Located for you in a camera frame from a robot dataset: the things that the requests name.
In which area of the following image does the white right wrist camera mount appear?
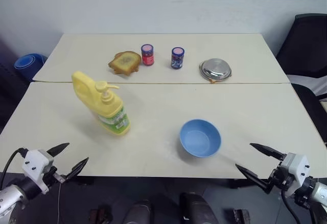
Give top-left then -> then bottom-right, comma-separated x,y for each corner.
279,152 -> 311,198

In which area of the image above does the dark rounded shape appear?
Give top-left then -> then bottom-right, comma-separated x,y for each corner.
178,191 -> 218,224
122,199 -> 154,224

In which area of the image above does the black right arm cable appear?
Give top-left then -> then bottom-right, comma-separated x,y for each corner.
280,189 -> 300,224

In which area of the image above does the thin grey wire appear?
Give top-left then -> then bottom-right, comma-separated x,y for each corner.
57,179 -> 62,224

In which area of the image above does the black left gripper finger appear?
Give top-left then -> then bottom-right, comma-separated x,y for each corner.
46,142 -> 71,158
64,156 -> 90,181

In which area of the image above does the blue plastic bowl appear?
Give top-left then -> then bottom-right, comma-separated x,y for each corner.
179,118 -> 222,159

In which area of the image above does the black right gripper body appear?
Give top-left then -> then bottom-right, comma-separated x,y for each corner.
264,164 -> 291,195

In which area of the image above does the blue rolled foam mat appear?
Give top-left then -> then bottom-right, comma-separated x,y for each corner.
13,53 -> 48,74

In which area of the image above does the toasted bread slice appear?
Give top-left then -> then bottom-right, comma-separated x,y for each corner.
107,51 -> 142,76

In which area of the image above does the brown block under table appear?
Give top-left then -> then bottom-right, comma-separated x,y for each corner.
89,207 -> 113,224
233,208 -> 250,224

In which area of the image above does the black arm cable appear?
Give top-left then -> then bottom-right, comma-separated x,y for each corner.
0,147 -> 28,189
280,189 -> 300,224

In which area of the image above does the blue jam jar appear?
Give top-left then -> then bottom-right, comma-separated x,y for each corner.
170,46 -> 185,70

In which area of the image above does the round steel pan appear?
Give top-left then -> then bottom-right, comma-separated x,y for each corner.
199,57 -> 233,84

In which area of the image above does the grey white cloth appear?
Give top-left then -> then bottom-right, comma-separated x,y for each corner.
286,74 -> 327,97

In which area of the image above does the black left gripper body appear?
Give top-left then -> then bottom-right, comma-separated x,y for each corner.
40,166 -> 67,187

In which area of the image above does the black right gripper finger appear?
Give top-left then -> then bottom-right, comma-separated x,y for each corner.
235,163 -> 272,195
249,142 -> 287,162

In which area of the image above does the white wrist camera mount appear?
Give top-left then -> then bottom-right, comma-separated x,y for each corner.
279,152 -> 311,198
21,149 -> 55,195

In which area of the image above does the yellow soap pump bottle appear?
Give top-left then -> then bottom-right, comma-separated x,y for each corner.
71,71 -> 132,137

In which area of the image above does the red jam jar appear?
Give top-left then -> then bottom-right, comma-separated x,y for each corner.
140,43 -> 156,67

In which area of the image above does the black office chair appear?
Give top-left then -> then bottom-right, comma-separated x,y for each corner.
275,13 -> 327,143

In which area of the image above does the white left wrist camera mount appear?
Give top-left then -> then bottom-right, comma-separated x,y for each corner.
21,149 -> 55,195

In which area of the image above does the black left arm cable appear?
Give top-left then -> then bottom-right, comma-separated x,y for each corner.
0,147 -> 28,189

